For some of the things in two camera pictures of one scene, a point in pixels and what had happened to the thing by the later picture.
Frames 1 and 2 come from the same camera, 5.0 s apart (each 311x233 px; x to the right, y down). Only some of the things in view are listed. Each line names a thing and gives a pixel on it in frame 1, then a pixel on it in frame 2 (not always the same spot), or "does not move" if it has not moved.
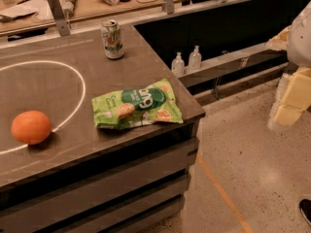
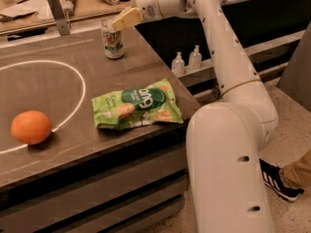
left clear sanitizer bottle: x=178 y=65 does not move
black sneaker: x=305 y=208 -> x=272 y=180
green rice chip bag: x=134 y=107 does not move
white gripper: x=300 y=39 -> x=145 y=0
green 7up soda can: x=113 y=40 does not move
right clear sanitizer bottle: x=195 y=59 does not move
